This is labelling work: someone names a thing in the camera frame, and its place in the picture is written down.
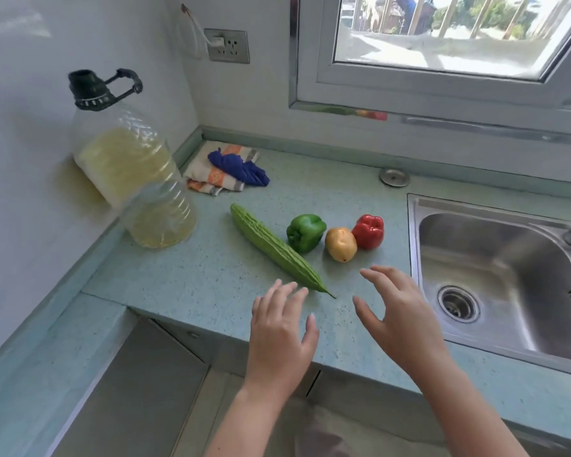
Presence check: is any person's right hand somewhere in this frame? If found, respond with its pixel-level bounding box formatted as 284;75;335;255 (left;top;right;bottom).
352;265;453;384

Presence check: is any person's left hand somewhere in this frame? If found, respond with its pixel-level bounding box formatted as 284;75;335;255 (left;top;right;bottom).
245;279;320;403

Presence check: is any person's left forearm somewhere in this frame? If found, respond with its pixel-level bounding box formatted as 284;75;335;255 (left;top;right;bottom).
204;383;297;457

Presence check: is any person's right forearm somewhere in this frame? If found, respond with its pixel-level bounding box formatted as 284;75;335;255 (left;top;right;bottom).
411;349;530;457

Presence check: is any red bell pepper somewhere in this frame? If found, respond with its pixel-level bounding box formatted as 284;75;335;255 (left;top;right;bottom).
351;214;385;250

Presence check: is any green bitter gourd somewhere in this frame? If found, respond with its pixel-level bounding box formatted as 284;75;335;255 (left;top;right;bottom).
230;203;337;299

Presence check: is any yellow potato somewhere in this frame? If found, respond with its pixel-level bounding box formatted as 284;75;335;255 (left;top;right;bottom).
325;227;358;263

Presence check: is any green bell pepper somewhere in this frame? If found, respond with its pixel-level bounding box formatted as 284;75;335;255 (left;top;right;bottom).
286;214;327;255

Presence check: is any round sink drain strainer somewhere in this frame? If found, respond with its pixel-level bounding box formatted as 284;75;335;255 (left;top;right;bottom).
437;285;481;324

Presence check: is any grey cabinet front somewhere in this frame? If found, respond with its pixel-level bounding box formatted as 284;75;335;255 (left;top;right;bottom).
150;318;322;399

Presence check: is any round metal countertop cap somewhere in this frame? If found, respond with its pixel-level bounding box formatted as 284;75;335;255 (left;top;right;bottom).
379;168;411;188

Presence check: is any stainless steel sink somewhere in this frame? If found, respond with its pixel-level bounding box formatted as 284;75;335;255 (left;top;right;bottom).
407;193;571;379

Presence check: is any blue glove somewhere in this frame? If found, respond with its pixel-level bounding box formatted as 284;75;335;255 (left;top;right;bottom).
207;149;271;188

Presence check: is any orange and white folded cloth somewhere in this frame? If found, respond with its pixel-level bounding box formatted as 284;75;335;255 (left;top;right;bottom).
184;144;260;197

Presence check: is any large clear cooking oil bottle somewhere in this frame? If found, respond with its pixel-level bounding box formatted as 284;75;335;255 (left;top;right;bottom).
68;68;198;250

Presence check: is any white window frame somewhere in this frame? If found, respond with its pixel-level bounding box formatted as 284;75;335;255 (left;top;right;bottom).
288;0;571;138

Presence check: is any grey wall power socket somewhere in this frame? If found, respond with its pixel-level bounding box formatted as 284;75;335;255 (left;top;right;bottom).
204;28;251;64

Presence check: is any white plug with cable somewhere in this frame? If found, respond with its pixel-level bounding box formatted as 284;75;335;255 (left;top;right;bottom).
175;3;226;60

